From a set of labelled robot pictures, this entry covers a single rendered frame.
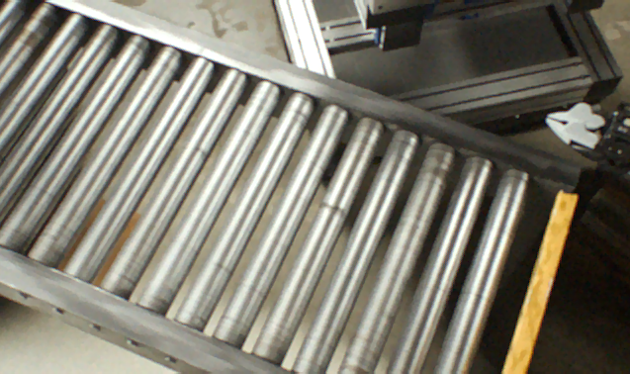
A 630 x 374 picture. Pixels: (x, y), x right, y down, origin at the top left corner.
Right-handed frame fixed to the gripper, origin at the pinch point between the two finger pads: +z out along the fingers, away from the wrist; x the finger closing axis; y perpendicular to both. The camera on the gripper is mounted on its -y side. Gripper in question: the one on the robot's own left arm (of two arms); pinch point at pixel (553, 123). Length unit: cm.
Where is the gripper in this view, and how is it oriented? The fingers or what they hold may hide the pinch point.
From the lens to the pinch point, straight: 137.9
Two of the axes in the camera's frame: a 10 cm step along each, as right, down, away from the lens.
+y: 0.0, -4.6, -8.9
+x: -3.9, 8.2, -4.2
